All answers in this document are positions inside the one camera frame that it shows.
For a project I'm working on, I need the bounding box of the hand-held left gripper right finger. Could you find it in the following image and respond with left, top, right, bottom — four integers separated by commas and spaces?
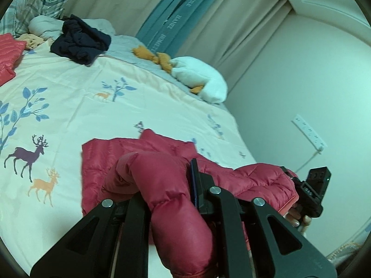
190, 158, 337, 278

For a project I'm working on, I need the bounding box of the beige pink curtain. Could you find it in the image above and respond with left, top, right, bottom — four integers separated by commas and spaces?
58, 0, 299, 93

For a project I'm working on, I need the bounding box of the light grey cloth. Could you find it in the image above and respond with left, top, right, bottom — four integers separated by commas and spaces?
28, 16, 66, 39

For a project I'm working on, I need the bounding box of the white wall power strip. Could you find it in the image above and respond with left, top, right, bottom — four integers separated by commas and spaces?
291, 115, 327, 152

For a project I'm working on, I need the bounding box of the white goose plush toy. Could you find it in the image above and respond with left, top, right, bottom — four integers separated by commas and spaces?
132, 45, 228, 105

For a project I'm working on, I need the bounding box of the pink deer printed blanket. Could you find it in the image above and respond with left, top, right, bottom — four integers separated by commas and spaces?
0, 39, 258, 275

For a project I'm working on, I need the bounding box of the beige small cloth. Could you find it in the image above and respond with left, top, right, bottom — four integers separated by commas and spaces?
16, 33, 45, 50

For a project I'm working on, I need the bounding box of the navy blue garment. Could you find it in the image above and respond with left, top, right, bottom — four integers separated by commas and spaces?
50, 14, 112, 66

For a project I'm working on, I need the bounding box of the plaid pillow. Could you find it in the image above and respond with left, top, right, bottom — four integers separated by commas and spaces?
0, 0, 78, 37

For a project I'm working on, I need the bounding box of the large red down jacket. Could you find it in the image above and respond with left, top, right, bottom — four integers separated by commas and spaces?
81, 129, 299, 277

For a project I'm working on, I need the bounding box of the small coral down jacket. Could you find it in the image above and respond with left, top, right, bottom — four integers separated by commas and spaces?
0, 33, 28, 87

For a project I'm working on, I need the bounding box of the person's right hand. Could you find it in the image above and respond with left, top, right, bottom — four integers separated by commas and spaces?
285, 204, 312, 234

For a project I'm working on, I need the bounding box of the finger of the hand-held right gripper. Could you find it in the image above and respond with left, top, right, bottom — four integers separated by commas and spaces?
280, 166, 300, 185

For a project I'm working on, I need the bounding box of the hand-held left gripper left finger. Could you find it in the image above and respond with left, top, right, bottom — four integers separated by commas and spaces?
30, 192, 152, 278

